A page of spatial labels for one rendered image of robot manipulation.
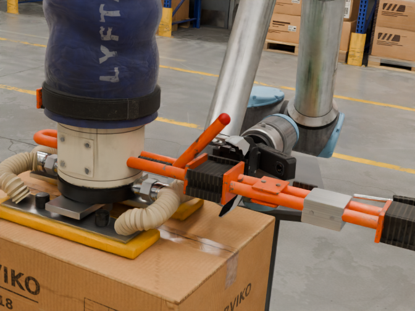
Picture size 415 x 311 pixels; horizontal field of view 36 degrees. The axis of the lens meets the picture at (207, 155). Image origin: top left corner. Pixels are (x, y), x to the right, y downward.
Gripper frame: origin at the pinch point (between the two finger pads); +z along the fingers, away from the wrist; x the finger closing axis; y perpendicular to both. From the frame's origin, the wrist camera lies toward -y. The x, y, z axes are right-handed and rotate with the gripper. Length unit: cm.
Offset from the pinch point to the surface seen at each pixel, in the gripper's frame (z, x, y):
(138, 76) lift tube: 3.7, 17.3, 17.3
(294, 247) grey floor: -188, -108, 35
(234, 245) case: -1.6, -13.3, -2.2
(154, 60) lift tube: -1.4, 19.6, 16.9
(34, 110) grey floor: -296, -108, 293
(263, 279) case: -15.3, -26.9, -4.3
